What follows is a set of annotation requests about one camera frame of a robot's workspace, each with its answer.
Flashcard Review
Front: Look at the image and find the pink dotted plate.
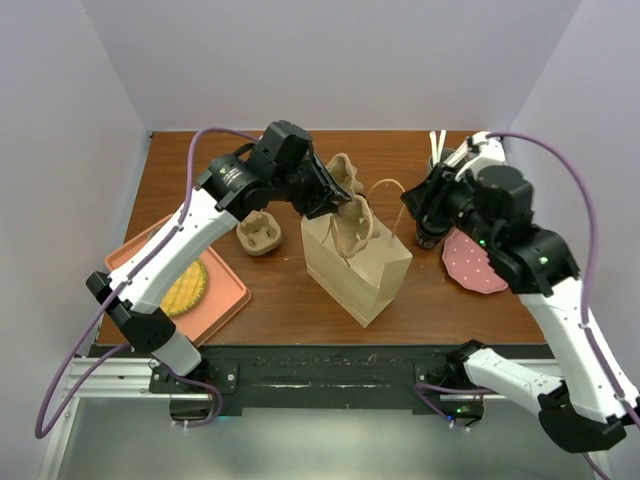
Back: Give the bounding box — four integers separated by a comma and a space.
441, 229, 508, 295

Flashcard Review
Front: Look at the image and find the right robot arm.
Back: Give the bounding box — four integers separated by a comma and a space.
401, 165, 639, 453

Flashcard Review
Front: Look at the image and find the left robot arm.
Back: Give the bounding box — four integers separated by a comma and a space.
86, 120, 352, 392

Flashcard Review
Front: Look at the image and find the pink plastic tray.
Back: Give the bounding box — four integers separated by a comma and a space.
104, 214, 252, 347

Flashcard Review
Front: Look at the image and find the black coffee cup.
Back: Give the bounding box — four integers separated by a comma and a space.
416, 220, 452, 249

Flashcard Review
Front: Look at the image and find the cardboard cup carrier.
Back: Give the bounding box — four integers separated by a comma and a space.
322, 153, 380, 262
236, 211, 282, 256

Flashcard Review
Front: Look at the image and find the brown paper bag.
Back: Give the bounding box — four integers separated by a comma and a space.
301, 195, 413, 327

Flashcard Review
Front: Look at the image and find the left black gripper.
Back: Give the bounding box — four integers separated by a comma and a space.
273, 149, 352, 219

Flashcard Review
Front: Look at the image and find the aluminium frame rail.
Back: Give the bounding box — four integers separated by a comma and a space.
74, 358, 172, 399

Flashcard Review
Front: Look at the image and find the yellow woven round mat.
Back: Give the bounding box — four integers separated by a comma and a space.
160, 260, 208, 318

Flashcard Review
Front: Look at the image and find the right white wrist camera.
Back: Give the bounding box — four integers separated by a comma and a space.
453, 131, 506, 182

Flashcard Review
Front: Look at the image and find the grey straw holder cup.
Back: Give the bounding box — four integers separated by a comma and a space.
427, 154, 442, 181

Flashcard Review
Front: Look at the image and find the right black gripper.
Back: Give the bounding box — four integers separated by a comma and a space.
401, 161, 500, 251

